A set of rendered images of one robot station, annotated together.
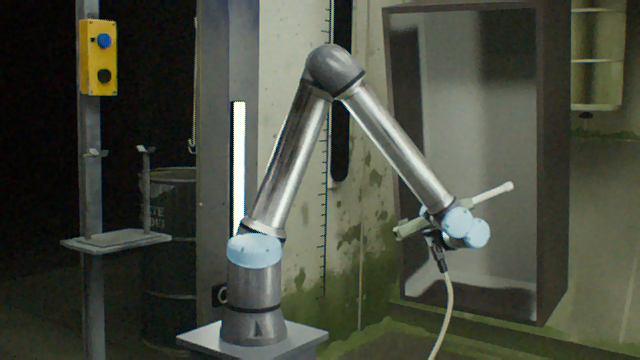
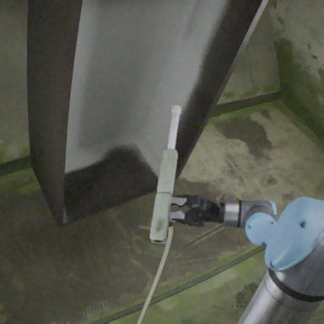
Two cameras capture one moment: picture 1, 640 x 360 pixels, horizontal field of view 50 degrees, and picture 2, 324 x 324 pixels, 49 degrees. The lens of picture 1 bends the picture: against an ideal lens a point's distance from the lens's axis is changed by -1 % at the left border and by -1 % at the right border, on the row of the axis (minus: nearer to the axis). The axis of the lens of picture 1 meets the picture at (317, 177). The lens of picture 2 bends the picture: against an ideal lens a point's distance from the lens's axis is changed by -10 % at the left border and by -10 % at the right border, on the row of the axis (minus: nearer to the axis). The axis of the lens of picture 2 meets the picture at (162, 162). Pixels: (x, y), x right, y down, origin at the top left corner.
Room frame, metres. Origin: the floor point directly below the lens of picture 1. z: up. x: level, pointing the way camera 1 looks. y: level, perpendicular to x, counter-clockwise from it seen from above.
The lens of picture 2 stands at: (2.23, 0.35, 1.81)
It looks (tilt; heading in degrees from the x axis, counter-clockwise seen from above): 45 degrees down; 286
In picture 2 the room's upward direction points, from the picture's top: 11 degrees clockwise
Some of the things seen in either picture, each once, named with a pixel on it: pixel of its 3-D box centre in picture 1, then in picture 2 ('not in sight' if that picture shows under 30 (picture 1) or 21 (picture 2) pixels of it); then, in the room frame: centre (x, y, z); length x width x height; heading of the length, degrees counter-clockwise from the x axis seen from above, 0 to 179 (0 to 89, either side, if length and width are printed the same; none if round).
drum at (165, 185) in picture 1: (194, 255); not in sight; (3.59, 0.64, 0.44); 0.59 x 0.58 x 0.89; 34
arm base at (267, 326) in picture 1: (253, 317); not in sight; (1.88, 0.17, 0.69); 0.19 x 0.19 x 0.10
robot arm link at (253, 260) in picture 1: (253, 268); not in sight; (1.89, 0.17, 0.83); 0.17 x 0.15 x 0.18; 6
